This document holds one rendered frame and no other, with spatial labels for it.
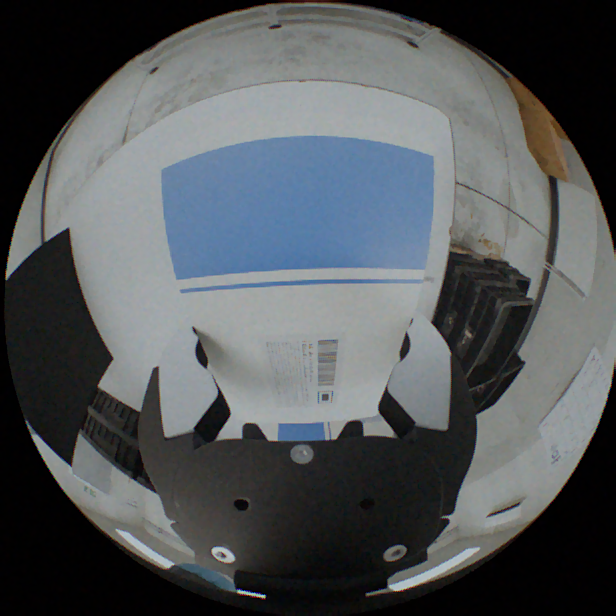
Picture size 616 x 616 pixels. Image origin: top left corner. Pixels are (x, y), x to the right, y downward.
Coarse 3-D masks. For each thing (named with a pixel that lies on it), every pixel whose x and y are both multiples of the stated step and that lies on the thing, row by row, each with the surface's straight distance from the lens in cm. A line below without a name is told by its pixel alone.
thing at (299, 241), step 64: (256, 128) 9; (320, 128) 8; (384, 128) 9; (192, 192) 9; (256, 192) 8; (320, 192) 8; (384, 192) 9; (192, 256) 10; (256, 256) 9; (320, 256) 8; (384, 256) 9; (192, 320) 11; (256, 320) 10; (320, 320) 10; (384, 320) 11; (256, 384) 14; (320, 384) 13; (384, 384) 15
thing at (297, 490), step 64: (256, 448) 6; (320, 448) 6; (384, 448) 6; (192, 512) 6; (256, 512) 6; (320, 512) 5; (384, 512) 6; (256, 576) 6; (320, 576) 6; (384, 576) 6
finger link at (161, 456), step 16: (144, 400) 9; (144, 416) 9; (160, 416) 8; (144, 432) 8; (160, 432) 8; (192, 432) 8; (144, 448) 8; (160, 448) 8; (176, 448) 7; (192, 448) 7; (144, 464) 8; (160, 464) 8; (176, 464) 7; (160, 480) 7; (160, 496) 7
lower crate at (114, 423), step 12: (96, 396) 82; (108, 396) 77; (96, 408) 80; (108, 408) 76; (120, 408) 72; (132, 408) 71; (108, 420) 74; (120, 420) 70; (132, 420) 68; (120, 432) 67; (132, 432) 66; (132, 444) 64
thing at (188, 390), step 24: (192, 336) 11; (168, 360) 10; (192, 360) 9; (168, 384) 9; (192, 384) 8; (216, 384) 8; (168, 408) 8; (192, 408) 8; (216, 408) 8; (168, 432) 8; (216, 432) 8
